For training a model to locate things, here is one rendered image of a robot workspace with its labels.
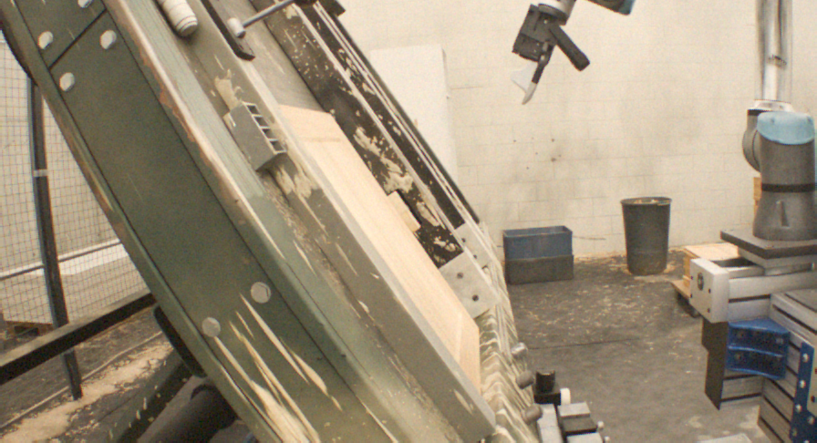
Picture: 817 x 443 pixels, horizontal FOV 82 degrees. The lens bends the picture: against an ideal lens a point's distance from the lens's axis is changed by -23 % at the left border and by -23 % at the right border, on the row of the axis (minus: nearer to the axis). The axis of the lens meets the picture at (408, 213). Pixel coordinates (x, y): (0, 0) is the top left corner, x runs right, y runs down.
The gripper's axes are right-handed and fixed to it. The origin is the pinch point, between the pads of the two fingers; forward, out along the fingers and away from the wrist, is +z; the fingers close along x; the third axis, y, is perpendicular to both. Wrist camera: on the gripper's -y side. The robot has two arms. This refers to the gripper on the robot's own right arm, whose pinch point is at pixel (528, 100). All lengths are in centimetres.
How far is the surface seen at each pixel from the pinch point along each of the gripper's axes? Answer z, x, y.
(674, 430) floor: 86, -92, -119
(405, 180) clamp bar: 24.5, 8.6, 15.9
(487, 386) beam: 42, 45, -10
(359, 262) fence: 28, 61, 11
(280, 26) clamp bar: 5, 10, 52
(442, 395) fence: 39, 61, -3
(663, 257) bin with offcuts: 39, -380, -179
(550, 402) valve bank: 51, 17, -28
